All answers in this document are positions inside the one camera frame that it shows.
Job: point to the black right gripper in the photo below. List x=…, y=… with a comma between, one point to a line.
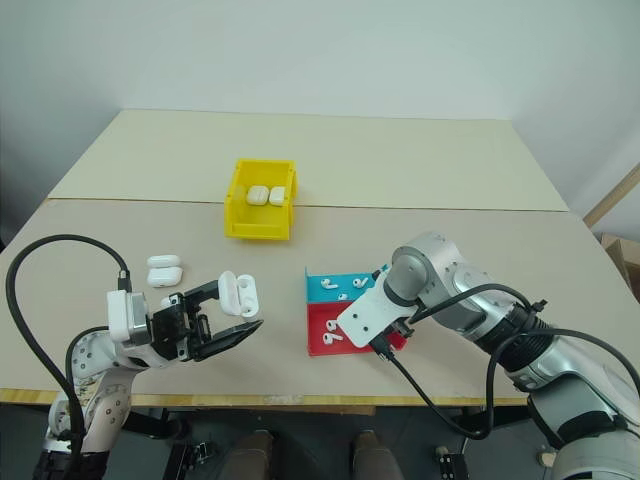
x=403, y=330

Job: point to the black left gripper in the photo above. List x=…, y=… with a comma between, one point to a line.
x=170, y=327

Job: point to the white earbud case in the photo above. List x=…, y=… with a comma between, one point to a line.
x=165, y=277
x=163, y=262
x=277, y=195
x=258, y=195
x=234, y=295

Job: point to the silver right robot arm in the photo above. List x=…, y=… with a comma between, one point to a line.
x=440, y=265

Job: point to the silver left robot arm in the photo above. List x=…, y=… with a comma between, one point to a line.
x=102, y=395

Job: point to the closed white earbud case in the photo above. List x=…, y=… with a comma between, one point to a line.
x=163, y=262
x=165, y=277
x=277, y=195
x=258, y=195

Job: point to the yellow plastic bin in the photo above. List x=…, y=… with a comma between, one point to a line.
x=240, y=220

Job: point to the red earbud tray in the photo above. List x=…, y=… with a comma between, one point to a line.
x=320, y=320

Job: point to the blue earbud tray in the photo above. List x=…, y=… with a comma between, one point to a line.
x=320, y=292

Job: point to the small wooden block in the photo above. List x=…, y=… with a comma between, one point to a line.
x=546, y=457

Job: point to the cardboard box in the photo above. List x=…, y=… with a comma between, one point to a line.
x=625, y=260

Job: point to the wooden beam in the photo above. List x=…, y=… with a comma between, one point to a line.
x=612, y=200

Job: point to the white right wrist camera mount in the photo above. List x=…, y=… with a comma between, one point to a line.
x=372, y=310

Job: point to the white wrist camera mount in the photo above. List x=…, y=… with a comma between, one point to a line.
x=372, y=310
x=119, y=312

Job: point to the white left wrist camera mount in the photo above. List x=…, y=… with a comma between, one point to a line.
x=119, y=312

